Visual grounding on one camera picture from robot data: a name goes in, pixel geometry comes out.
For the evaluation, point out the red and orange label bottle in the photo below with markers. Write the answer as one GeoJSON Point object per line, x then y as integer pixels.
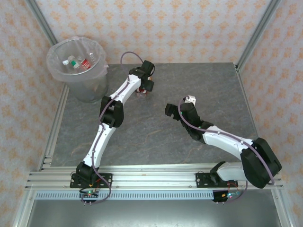
{"type": "Point", "coordinates": [141, 94]}

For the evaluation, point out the clear bottle red cap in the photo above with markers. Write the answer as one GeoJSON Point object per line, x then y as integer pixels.
{"type": "Point", "coordinates": [86, 65]}

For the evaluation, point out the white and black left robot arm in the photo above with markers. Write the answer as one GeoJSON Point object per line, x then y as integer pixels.
{"type": "Point", "coordinates": [99, 142]}

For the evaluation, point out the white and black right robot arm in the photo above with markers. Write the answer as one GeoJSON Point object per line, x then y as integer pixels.
{"type": "Point", "coordinates": [225, 142]}

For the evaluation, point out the clear plastic trash bin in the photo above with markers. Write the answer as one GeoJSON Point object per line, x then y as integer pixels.
{"type": "Point", "coordinates": [90, 94]}

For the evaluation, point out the translucent plastic bin liner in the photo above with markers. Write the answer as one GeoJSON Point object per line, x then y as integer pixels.
{"type": "Point", "coordinates": [53, 66]}

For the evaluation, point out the aluminium extrusion cross beam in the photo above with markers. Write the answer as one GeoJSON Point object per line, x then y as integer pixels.
{"type": "Point", "coordinates": [154, 177]}

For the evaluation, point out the small LED circuit board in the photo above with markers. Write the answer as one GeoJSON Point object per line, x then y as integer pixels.
{"type": "Point", "coordinates": [90, 192]}
{"type": "Point", "coordinates": [228, 195]}

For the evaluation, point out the grey metal shelf panel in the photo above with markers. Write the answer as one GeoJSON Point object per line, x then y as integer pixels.
{"type": "Point", "coordinates": [154, 215]}

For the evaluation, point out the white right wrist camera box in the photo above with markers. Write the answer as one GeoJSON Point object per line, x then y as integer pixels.
{"type": "Point", "coordinates": [190, 99]}

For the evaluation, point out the aluminium table side rail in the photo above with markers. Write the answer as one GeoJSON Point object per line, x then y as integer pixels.
{"type": "Point", "coordinates": [248, 101]}
{"type": "Point", "coordinates": [50, 142]}

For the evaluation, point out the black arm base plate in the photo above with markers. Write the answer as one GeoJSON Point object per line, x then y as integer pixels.
{"type": "Point", "coordinates": [203, 180]}
{"type": "Point", "coordinates": [104, 180]}

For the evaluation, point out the aluminium frame post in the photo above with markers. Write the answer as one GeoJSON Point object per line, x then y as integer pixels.
{"type": "Point", "coordinates": [39, 14]}
{"type": "Point", "coordinates": [282, 210]}
{"type": "Point", "coordinates": [22, 210]}
{"type": "Point", "coordinates": [260, 30]}

